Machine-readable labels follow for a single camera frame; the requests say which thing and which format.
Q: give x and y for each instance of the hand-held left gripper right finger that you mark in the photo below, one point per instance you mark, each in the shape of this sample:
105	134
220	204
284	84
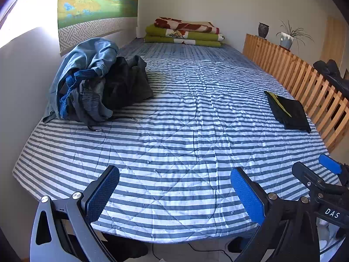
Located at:
246	196

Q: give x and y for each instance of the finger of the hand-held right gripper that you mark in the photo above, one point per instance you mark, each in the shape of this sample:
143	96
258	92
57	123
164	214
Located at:
305	174
330	164

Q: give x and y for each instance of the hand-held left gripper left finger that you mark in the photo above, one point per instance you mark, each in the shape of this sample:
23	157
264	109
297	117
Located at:
102	191

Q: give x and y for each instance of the faded grey-blue jeans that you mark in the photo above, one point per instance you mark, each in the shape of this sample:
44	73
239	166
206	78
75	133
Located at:
92	103

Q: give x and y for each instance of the light blue jeans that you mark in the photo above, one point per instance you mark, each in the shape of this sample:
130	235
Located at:
87	54

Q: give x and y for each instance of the black shoe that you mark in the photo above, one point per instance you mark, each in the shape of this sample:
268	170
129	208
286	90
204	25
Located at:
235	244

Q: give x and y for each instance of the dark folded garment yellow stripes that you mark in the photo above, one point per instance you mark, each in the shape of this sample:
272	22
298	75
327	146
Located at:
294	112

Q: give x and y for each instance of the blue white striped quilt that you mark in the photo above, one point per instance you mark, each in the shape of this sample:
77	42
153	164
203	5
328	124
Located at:
190	128

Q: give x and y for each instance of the dark grey knit garment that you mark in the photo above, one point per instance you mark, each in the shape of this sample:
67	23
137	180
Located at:
128	82

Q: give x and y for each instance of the dark blue denim garment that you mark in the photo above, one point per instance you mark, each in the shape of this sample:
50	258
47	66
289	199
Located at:
69	83

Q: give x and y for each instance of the wooden door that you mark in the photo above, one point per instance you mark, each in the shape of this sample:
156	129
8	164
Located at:
334	41

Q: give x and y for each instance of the dark ceramic vase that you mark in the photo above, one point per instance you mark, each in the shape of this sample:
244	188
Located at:
263	30

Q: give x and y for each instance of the blue checked bed sheet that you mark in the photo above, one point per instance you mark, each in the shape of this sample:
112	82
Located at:
177	50

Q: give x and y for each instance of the red white floral blanket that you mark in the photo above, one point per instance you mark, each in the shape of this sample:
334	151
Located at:
190	26

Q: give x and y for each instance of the black clothing on rail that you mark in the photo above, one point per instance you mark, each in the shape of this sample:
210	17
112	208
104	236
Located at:
331	72

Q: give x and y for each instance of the wooden slatted bed rail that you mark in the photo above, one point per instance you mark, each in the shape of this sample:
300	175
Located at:
300	73

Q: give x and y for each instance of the landscape wall scroll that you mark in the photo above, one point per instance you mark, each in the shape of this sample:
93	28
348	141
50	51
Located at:
95	0

